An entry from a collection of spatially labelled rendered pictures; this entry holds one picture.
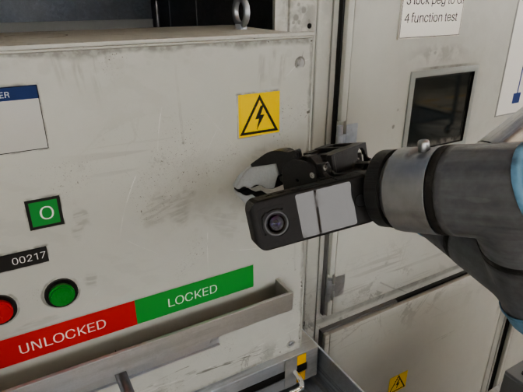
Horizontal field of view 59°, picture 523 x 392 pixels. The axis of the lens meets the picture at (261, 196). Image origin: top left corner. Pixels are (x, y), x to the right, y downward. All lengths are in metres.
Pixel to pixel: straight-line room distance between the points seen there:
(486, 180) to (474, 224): 0.03
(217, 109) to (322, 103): 0.29
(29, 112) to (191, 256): 0.24
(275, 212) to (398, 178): 0.11
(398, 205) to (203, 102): 0.24
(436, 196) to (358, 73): 0.44
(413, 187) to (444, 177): 0.03
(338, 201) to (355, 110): 0.40
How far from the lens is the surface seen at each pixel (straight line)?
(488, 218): 0.37
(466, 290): 1.29
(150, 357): 0.59
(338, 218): 0.42
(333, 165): 0.46
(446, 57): 0.94
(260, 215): 0.40
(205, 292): 0.62
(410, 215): 0.40
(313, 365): 0.80
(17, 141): 0.49
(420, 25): 0.87
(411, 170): 0.39
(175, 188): 0.53
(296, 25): 0.73
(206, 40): 0.51
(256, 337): 0.70
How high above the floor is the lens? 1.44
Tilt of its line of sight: 24 degrees down
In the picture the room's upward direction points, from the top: straight up
